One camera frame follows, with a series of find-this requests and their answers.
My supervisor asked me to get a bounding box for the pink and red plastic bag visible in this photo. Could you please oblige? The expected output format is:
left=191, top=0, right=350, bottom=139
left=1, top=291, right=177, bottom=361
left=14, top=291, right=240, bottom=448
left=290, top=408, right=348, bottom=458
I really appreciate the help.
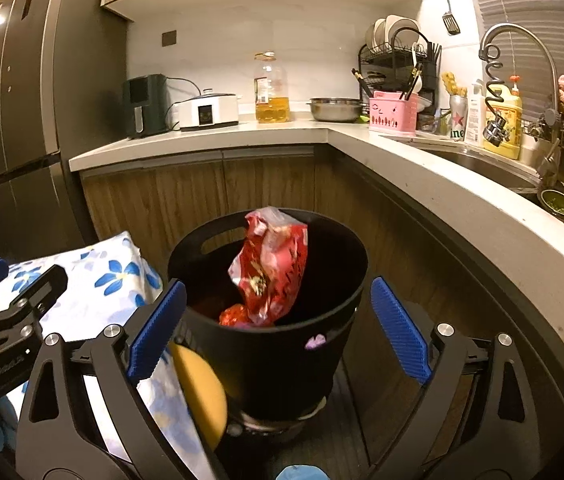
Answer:
left=227, top=206, right=309, bottom=328

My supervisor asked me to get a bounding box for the grey window blind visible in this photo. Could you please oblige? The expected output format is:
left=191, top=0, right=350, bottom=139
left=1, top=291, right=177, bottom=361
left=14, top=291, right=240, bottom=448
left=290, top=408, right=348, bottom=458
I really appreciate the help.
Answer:
left=464, top=0, right=564, bottom=111

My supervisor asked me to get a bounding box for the blue floral tablecloth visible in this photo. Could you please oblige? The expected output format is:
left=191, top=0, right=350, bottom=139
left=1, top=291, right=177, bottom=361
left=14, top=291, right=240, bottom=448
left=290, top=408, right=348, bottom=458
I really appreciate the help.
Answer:
left=0, top=230, right=217, bottom=480

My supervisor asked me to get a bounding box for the green beer can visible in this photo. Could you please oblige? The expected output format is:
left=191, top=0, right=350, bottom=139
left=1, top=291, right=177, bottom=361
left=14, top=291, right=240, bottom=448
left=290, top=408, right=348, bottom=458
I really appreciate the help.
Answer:
left=449, top=94, right=468, bottom=141

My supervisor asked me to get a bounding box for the pink plastic basket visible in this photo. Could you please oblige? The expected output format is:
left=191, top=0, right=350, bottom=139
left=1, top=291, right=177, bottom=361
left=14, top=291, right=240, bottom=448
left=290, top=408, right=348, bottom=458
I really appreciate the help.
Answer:
left=368, top=91, right=419, bottom=136

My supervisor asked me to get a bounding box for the dark grey refrigerator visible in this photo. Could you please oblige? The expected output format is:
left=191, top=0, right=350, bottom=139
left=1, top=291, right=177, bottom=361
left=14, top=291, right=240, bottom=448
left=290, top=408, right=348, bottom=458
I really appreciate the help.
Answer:
left=0, top=0, right=130, bottom=261

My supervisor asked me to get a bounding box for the black dish rack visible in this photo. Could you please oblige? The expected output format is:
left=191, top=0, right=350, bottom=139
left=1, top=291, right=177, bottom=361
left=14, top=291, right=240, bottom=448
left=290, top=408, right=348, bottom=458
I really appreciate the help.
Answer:
left=358, top=16, right=442, bottom=111

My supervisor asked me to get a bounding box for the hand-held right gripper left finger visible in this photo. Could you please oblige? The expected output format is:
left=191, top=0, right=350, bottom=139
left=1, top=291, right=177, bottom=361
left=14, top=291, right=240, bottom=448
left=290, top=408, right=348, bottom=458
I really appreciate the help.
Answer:
left=14, top=278, right=223, bottom=480

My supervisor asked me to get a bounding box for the sink strainer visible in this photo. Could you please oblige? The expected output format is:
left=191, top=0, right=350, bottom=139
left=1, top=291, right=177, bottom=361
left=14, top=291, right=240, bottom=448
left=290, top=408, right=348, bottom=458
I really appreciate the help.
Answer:
left=538, top=189, right=564, bottom=220

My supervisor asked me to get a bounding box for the wooden base cabinet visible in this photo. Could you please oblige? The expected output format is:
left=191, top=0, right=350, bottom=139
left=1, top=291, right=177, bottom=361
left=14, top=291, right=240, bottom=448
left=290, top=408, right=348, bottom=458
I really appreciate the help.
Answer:
left=79, top=142, right=564, bottom=401

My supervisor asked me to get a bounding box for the steel kitchen faucet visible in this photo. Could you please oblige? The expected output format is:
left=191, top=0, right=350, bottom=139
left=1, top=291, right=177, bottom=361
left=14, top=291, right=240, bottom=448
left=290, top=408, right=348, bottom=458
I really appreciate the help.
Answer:
left=478, top=22, right=562, bottom=188

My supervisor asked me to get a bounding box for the steel sink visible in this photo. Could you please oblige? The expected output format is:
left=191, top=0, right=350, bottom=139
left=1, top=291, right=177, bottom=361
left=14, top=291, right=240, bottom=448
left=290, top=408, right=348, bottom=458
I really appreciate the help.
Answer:
left=402, top=135, right=564, bottom=256

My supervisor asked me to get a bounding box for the black air fryer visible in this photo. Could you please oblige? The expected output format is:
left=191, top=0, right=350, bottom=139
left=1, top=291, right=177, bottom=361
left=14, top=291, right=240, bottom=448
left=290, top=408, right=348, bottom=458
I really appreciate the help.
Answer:
left=122, top=74, right=171, bottom=140

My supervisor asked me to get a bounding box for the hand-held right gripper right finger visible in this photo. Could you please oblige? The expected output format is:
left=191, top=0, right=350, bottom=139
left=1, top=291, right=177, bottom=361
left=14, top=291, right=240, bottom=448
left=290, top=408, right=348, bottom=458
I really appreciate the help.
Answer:
left=369, top=276, right=545, bottom=480

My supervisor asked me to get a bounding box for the white electric cooker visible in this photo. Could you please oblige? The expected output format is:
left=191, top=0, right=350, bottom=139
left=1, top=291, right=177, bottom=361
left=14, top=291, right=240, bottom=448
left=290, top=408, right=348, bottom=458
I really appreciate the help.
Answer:
left=171, top=89, right=240, bottom=132

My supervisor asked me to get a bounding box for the steel basin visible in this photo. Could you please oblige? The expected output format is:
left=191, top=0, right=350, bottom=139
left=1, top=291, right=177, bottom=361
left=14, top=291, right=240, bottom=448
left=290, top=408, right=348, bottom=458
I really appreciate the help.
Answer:
left=307, top=98, right=365, bottom=122

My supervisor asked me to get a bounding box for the yellow detergent bottle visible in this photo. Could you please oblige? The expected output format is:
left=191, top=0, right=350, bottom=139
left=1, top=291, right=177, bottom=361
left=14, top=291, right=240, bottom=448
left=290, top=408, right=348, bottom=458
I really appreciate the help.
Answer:
left=483, top=75, right=523, bottom=160

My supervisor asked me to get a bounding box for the black power cable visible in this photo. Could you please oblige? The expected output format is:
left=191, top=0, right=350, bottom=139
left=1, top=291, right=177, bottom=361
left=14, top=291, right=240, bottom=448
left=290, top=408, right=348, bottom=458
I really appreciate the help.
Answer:
left=164, top=77, right=197, bottom=128

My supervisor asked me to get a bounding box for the hanging slotted spatula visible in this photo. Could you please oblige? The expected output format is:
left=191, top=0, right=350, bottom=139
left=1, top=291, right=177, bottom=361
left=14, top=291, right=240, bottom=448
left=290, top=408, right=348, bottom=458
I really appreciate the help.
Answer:
left=438, top=0, right=461, bottom=36

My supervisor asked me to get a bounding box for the cooking oil bottle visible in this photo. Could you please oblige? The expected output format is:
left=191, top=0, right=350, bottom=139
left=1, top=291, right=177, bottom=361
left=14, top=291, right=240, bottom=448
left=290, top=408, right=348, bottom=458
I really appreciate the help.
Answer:
left=253, top=51, right=293, bottom=124

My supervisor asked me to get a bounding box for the black trash bin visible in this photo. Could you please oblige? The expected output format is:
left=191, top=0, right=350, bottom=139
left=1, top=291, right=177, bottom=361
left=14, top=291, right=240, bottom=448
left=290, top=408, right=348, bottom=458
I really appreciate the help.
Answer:
left=167, top=207, right=369, bottom=423

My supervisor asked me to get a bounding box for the light blue object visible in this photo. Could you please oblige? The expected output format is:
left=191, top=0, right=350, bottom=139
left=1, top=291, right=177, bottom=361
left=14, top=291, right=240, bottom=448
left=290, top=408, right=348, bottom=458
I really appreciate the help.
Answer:
left=277, top=465, right=330, bottom=480

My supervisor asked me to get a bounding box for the white plate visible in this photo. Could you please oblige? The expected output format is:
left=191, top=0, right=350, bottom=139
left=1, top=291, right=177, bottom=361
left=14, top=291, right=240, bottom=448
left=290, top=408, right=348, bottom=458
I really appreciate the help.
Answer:
left=386, top=16, right=420, bottom=48
left=366, top=19, right=387, bottom=53

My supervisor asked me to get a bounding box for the white pump bottle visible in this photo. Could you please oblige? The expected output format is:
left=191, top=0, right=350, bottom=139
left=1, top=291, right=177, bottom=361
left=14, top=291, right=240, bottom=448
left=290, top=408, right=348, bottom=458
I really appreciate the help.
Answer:
left=463, top=79, right=485, bottom=147

